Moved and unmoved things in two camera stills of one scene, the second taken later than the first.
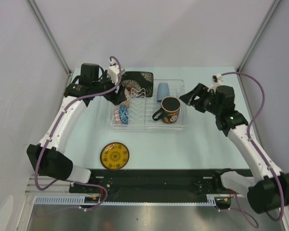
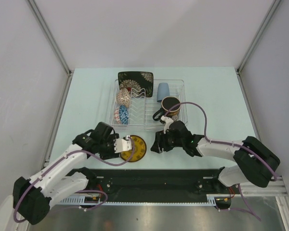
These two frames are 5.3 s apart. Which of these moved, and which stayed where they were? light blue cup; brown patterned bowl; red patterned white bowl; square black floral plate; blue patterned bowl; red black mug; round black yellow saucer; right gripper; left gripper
Moved: left gripper; round black yellow saucer; right gripper
Stayed: square black floral plate; blue patterned bowl; red patterned white bowl; brown patterned bowl; red black mug; light blue cup
